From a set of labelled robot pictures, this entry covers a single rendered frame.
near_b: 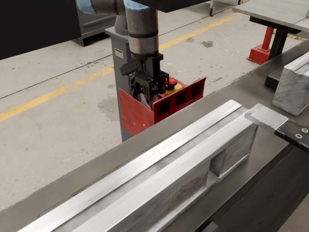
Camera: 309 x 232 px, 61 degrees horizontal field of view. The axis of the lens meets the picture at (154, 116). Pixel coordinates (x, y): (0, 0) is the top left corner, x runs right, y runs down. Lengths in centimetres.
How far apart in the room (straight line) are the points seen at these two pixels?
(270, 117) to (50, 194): 34
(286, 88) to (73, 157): 138
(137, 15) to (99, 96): 163
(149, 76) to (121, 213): 45
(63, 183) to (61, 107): 172
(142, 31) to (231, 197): 41
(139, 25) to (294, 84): 36
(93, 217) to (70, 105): 189
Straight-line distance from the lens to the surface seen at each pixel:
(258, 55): 283
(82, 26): 305
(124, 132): 157
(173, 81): 80
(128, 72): 76
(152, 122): 70
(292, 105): 63
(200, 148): 36
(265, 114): 38
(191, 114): 57
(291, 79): 60
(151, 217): 35
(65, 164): 171
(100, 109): 206
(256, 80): 73
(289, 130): 37
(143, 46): 65
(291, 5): 91
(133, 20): 64
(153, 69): 66
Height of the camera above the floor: 122
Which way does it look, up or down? 39 degrees down
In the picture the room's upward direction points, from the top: straight up
